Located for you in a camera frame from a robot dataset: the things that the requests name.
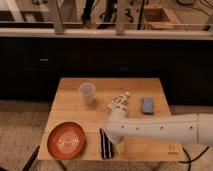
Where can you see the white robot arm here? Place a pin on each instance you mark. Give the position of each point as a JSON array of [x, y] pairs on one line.
[[186, 128]]

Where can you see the translucent plastic cup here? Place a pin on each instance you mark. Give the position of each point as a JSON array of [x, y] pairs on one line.
[[87, 91]]

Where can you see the orange ceramic bowl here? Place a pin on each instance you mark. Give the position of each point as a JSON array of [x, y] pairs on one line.
[[66, 141]]

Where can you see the blue sponge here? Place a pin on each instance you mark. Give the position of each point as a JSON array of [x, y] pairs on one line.
[[147, 106]]

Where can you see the dark counter cabinet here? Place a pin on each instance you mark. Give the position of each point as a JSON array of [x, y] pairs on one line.
[[32, 64]]

